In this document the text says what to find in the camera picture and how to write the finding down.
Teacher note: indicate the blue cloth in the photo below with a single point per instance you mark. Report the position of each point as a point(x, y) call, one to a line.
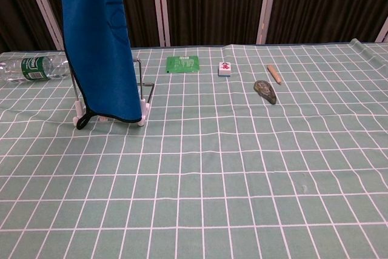
point(97, 43)

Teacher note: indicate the clear plastic water bottle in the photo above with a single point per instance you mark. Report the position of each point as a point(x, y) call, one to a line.
point(31, 68)

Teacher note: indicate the dark pleated curtain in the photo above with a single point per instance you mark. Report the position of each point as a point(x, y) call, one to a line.
point(212, 4)

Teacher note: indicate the green circuit board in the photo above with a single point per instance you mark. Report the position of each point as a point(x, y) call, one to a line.
point(182, 64)

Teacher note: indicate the white mahjong tile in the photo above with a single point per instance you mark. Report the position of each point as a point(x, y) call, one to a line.
point(225, 69)

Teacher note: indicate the short wooden stick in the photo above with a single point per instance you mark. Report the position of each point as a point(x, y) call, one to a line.
point(274, 74)

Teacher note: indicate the green checked tablecloth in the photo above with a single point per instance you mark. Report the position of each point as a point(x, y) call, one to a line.
point(242, 165)

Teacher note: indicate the white partition post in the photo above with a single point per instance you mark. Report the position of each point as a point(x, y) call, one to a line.
point(383, 31)
point(45, 10)
point(160, 7)
point(266, 7)

